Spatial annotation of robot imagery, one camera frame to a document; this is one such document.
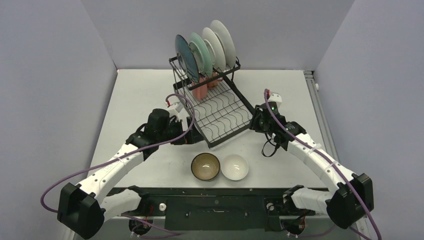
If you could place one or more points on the brown black bowl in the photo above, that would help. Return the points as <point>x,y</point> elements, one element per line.
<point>205,167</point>

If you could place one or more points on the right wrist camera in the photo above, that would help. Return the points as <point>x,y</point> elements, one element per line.
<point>275,98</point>

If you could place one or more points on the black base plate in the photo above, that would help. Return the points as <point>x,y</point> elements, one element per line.
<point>216,209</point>

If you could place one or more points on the large pink mug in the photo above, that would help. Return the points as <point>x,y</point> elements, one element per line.
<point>200,92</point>

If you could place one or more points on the white plate blue rim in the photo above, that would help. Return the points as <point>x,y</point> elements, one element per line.
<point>215,48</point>

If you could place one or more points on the aluminium rail right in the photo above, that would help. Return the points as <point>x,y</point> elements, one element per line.
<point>313,89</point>

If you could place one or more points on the black wire dish rack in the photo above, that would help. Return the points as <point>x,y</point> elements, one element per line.
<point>223,113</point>

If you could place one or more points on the dark blue plate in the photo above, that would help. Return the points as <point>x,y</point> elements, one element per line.
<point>186,58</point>

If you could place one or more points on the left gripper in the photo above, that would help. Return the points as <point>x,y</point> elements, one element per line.
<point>191,136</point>

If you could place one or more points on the red teal plate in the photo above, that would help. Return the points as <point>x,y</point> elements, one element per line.
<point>226,41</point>

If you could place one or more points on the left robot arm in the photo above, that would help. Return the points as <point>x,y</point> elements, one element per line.
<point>85,207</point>

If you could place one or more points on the small orange mug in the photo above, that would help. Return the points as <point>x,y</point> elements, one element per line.
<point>213,84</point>

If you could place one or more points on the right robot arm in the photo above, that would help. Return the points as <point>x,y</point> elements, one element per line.
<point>349,196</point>

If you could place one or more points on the white bowl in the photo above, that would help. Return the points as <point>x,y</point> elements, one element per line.
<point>234,167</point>

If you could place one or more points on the light green flower plate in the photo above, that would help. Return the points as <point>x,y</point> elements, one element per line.
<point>201,55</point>

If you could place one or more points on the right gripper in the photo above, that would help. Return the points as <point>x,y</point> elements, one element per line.
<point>257,117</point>

